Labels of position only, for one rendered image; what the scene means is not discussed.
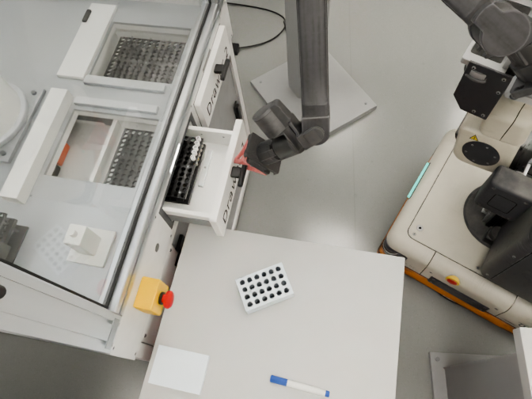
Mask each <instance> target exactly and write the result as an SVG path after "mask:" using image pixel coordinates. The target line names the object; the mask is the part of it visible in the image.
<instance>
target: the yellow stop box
mask: <svg viewBox="0 0 532 399"><path fill-rule="evenodd" d="M168 289H169V287H168V286H167V285H166V284H165V283H163V282H162V281H161V280H160V279H155V278H150V277H145V276H143V277H142V280H141V283H140V286H139V290H138V293H137V295H136V298H135V303H134V308H136V309H137V310H140V311H142V312H143V313H145V314H153V315H157V316H160V315H161V313H162V308H163V303H162V296H163V295H165V293H166V292H167V291H168Z"/></svg>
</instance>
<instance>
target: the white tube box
mask: <svg viewBox="0 0 532 399"><path fill-rule="evenodd" d="M235 281H236V284H237V288H238V290H239V293H240V296H241V299H242V301H243V304H244V307H245V311H246V313H247V314H251V313H253V312H256V311H258V310H261V309H263V308H266V307H268V306H271V305H274V304H276V303H278V302H282V301H284V300H286V299H289V298H292V297H294V292H293V290H292V287H291V284H290V282H289V279H288V278H287V273H286V272H285V269H284V267H283V264H282V262H281V263H278V264H275V265H272V266H270V267H268V268H264V269H262V270H259V271H258V272H254V273H252V274H249V275H246V276H243V277H241V278H239V279H236V280H235Z"/></svg>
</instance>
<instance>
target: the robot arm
mask: <svg viewBox="0 0 532 399"><path fill-rule="evenodd" d="M441 1H442V2H443V3H444V4H445V5H446V6H448V7H449V8H450V9H451V10H452V11H453V12H454V13H455V14H457V15H458V16H459V17H460V18H461V19H462V20H463V21H464V22H465V23H466V24H467V25H468V30H469V34H470V36H471V38H472V39H473V40H474V41H475V42H476V43H477V44H478V45H479V47H478V48H477V50H478V51H482V50H484V53H483V54H482V56H483V57H484V58H485V59H488V58H491V57H493V56H496V57H504V56H507V57H508V58H509V60H510V61H511V64H510V65H509V67H510V68H511V70H512V71H513V73H514V74H515V76H516V77H517V78H516V80H515V82H514V84H513V86H512V87H511V90H510V94H511V95H512V96H513V98H515V99H518V98H521V97H526V96H529V95H532V17H530V16H528V15H527V14H525V13H522V12H520V11H519V10H517V9H516V8H514V6H513V5H511V4H510V3H508V2H506V1H504V0H441ZM296 8H297V22H298V49H299V63H300V77H301V94H302V96H301V100H302V120H301V121H299V120H298V118H297V117H296V116H295V114H294V113H293V112H291V111H290V110H289V109H288V108H287V107H286V106H285V105H284V104H283V102H282V101H281V100H279V99H275V100H273V101H271V102H269V103H267V104H265V105H264V106H263V107H261V108H260V109H259V110H258V111H257V112H256V113H255V114H254V115H253V118H252V119H253V121H254V122H255V123H256V124H257V126H258V127H259V128H260V129H261V130H262V131H263V133H264V134H265V135H266V136H267V137H268V139H267V140H264V139H262V138H261V137H260V136H259V135H257V134H255V133H254V132H253V133H251V134H249V136H248V138H247V140H246V142H245V145H244V146H243V148H242V150H241V151H240V153H239V154H238V155H237V156H236V158H235V159H234V163H235V164H241V165H247V166H248V167H247V170H249V171H253V172H255V173H259V174H262V175H265V176H266V175H268V174H269V173H270V171H271V172H272V173H273V175H276V174H278V173H279V168H280V164H281V161H282V160H284V159H286V158H290V157H293V156H295V155H297V154H300V153H302V152H303V151H304V150H307V149H309V148H311V147H312V146H318V145H321V144H323V143H325V142H326V141H327V140H328V138H329V131H330V104H329V44H328V34H329V31H328V4H327V0H296ZM241 156H242V158H241V159H239V158H240V157H241ZM252 166H253V167H252Z"/></svg>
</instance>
